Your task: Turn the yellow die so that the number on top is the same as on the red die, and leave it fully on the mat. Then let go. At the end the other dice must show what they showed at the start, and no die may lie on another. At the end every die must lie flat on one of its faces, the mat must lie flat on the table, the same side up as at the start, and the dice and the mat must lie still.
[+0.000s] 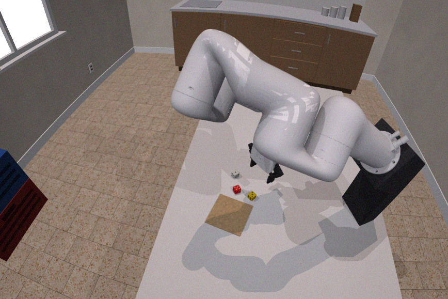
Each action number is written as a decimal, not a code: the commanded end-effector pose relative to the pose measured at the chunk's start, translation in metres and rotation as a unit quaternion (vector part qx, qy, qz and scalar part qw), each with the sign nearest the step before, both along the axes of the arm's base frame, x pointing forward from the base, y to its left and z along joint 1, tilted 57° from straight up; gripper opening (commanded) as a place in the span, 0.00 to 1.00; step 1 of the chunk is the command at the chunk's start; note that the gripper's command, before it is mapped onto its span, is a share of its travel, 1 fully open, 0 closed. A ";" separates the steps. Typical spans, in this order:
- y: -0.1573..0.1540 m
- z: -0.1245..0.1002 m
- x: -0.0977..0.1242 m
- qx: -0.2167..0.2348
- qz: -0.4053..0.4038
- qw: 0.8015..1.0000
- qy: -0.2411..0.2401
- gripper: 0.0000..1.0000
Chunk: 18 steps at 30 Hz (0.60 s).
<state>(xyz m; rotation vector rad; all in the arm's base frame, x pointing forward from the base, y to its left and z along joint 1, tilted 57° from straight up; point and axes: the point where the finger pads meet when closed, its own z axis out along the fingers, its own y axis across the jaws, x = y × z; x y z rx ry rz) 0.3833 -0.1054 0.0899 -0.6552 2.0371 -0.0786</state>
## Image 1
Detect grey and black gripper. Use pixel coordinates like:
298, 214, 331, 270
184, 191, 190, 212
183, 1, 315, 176
248, 143, 284, 184

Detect brown mat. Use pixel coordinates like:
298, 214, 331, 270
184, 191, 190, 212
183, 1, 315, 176
205, 194, 253, 237

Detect red die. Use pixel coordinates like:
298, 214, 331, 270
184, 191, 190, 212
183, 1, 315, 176
233, 185, 241, 194

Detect white die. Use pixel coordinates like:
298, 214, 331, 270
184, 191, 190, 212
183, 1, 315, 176
231, 170, 239, 179

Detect yellow die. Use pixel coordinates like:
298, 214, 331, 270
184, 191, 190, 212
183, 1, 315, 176
248, 191, 256, 201

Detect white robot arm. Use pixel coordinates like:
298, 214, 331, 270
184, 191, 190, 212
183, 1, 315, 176
171, 29, 409, 182

